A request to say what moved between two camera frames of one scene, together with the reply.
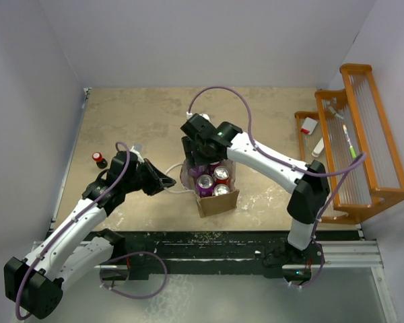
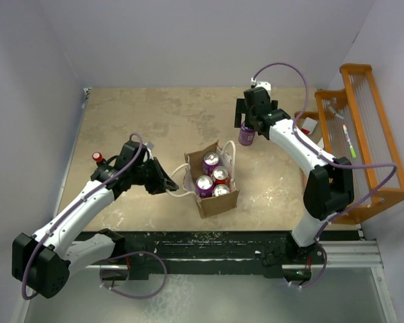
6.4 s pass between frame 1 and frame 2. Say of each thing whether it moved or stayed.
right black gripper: moved
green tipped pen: stayed
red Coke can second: stayed
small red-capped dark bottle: stayed
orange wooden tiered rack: stayed
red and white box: stayed
